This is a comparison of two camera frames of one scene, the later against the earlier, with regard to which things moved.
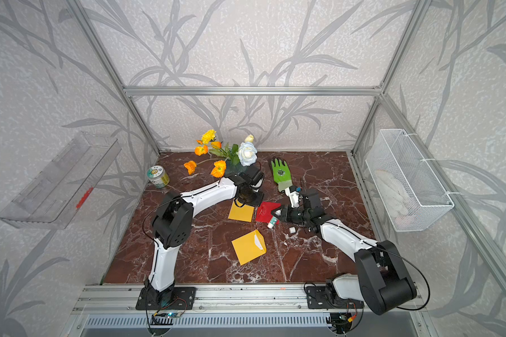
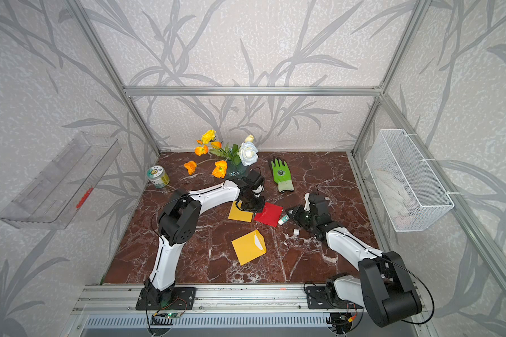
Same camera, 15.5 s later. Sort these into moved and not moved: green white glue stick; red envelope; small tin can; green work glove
Moved: green white glue stick
Not moved: small tin can; green work glove; red envelope
